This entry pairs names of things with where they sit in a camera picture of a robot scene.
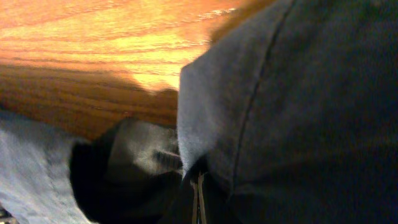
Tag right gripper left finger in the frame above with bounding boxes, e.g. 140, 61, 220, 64
157, 167, 199, 224

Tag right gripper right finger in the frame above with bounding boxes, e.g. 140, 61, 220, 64
197, 172, 241, 224

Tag navy blue shorts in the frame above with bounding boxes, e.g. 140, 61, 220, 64
1, 0, 397, 223

